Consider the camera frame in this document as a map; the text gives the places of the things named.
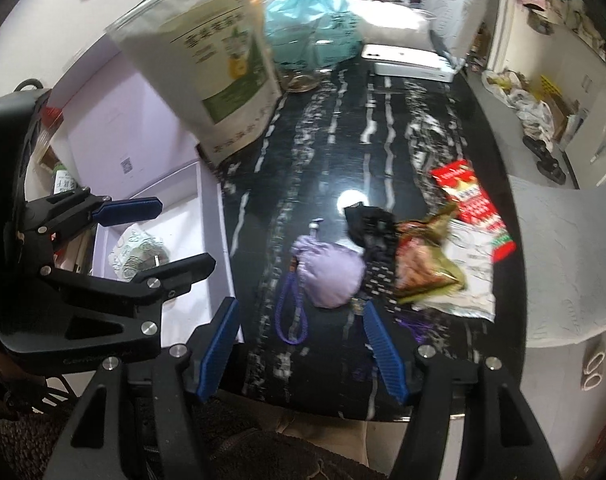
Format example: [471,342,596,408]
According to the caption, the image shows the red gold cereal packet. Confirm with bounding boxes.
[395,202,462,304]

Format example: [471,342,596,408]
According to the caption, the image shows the white plastic bags pile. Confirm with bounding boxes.
[481,70,554,143]

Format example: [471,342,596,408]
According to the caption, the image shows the lilac satin drawstring pouch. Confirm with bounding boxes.
[274,218,366,346]

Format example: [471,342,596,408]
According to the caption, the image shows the white pillow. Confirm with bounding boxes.
[347,0,433,51]

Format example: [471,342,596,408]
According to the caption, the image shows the white bread snack packet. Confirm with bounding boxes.
[108,223,169,282]

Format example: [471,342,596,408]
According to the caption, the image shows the black polka dot scrunchie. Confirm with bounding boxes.
[344,203,398,310]

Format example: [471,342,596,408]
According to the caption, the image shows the white lilac gift box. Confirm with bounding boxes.
[50,35,234,347]

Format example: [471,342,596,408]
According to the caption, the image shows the white slippers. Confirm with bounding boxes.
[580,336,606,391]

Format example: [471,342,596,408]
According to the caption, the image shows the red white snack packet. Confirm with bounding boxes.
[430,159,516,263]

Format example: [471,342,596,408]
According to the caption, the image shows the black sandals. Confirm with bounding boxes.
[522,136,566,185]

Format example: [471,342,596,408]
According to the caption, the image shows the glass jar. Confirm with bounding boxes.
[279,70,321,93]

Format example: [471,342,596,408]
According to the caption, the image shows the teal plastic bag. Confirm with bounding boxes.
[264,0,362,73]

